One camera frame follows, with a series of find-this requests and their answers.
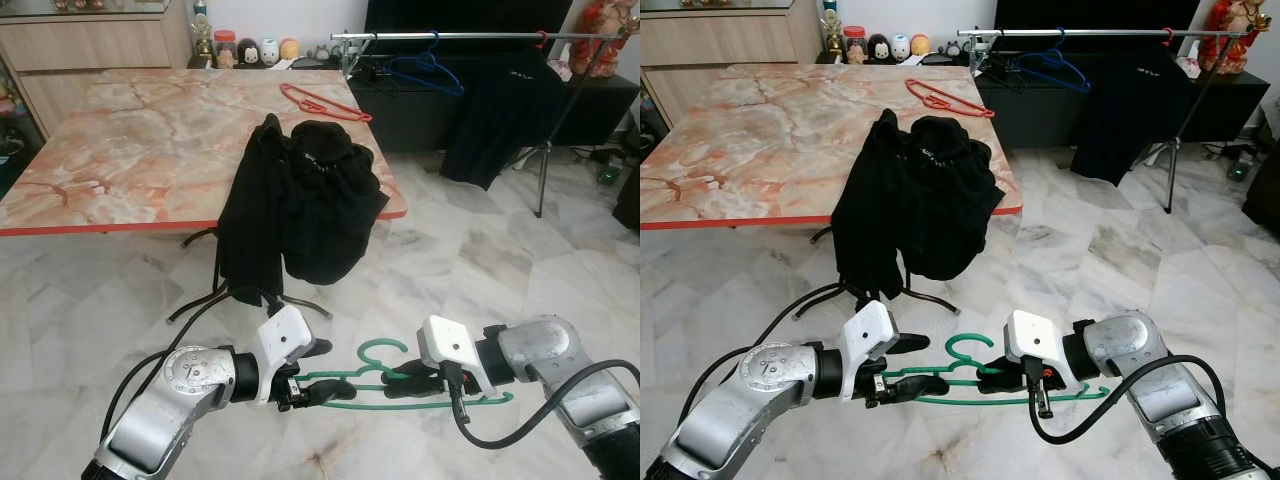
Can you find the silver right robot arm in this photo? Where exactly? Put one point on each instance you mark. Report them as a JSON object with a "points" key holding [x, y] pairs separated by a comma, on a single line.
{"points": [[1160, 400], [575, 400]]}

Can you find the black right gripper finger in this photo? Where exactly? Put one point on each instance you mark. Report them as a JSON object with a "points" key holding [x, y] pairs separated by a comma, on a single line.
{"points": [[415, 389], [1010, 365], [425, 371], [1005, 382]]}

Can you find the round orange toy figure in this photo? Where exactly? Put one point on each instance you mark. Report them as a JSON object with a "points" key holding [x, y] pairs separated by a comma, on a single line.
{"points": [[920, 45], [290, 50]]}

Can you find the marble pattern folding table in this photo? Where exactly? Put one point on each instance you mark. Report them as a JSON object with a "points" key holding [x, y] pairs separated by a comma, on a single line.
{"points": [[130, 150], [760, 150]]}

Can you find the round white toy figure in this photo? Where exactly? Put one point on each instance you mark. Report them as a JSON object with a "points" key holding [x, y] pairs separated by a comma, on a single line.
{"points": [[900, 47], [270, 52]]}

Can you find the blue plastic hanger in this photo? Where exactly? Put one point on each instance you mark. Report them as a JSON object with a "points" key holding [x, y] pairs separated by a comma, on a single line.
{"points": [[458, 90], [1085, 86]]}

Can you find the small gold figurine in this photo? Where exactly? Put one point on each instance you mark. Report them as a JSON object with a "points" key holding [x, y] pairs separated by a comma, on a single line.
{"points": [[832, 40], [204, 45]]}

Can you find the black shirt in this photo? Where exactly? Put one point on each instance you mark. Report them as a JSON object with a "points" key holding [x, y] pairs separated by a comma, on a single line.
{"points": [[250, 220], [955, 220], [870, 220], [335, 220]]}

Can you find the round black toy figure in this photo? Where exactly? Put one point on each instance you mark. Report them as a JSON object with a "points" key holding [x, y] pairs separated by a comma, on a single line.
{"points": [[878, 50], [248, 55]]}

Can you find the black flat television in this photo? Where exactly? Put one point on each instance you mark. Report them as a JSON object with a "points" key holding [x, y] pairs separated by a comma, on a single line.
{"points": [[470, 15], [1100, 12]]}

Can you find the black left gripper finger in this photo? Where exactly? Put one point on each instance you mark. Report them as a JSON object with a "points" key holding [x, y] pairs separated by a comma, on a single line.
{"points": [[920, 387], [330, 390], [912, 344], [318, 348]]}

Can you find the green plastic hanger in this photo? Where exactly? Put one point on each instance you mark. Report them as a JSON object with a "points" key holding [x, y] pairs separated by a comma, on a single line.
{"points": [[1000, 397], [420, 404]]}

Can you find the red laughing Buddha statue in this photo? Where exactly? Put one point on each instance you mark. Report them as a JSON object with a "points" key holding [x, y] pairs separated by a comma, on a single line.
{"points": [[1230, 40], [605, 40]]}

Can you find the navy blue shirt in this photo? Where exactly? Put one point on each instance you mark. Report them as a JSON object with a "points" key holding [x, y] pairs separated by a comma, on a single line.
{"points": [[1130, 115], [500, 120]]}

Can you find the light wooden sideboard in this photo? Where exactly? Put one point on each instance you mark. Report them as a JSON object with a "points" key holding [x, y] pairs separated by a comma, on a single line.
{"points": [[720, 40], [90, 45]]}

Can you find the black television cabinet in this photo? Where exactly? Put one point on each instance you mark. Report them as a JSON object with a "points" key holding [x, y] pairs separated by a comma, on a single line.
{"points": [[1030, 115], [400, 120]]}

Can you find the glass jar red lid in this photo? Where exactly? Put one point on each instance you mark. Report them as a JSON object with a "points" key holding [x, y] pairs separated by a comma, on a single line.
{"points": [[227, 52], [855, 47]]}

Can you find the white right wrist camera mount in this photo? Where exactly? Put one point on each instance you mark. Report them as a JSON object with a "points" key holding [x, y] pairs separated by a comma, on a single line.
{"points": [[450, 345], [1035, 340]]}

